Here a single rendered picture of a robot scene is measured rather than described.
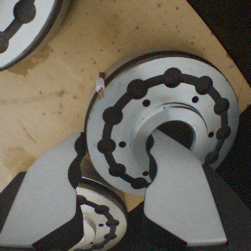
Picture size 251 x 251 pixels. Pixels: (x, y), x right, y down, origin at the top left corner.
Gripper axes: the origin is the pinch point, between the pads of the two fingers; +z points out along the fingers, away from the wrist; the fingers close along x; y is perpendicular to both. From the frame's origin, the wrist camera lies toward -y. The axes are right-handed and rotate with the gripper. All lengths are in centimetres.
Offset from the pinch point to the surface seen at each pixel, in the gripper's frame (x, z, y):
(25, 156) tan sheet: -7.6, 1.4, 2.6
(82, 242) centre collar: -3.4, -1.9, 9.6
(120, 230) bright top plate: -0.2, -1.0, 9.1
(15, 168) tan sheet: -8.9, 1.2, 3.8
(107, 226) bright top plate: -1.2, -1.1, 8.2
